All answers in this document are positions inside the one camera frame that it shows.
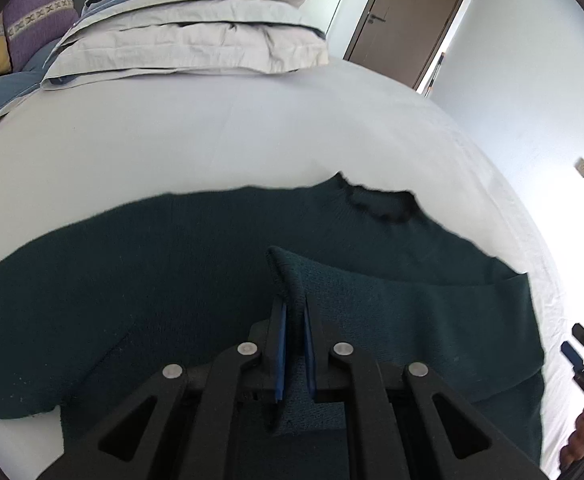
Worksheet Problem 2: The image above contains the dark green knit sweater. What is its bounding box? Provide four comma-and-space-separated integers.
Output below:
0, 176, 544, 460

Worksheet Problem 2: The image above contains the light grey bed sheet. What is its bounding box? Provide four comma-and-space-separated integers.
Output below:
0, 61, 575, 477

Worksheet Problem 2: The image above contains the blue folded duvet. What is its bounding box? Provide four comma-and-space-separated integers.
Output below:
0, 39, 58, 119

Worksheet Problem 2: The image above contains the brown wooden door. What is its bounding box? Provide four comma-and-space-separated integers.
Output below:
344, 0, 463, 89

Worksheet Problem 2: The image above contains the purple patterned cushion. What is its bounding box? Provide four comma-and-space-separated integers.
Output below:
3, 0, 78, 72

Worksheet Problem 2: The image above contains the wall power socket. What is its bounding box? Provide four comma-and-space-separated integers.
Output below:
574, 158, 584, 178

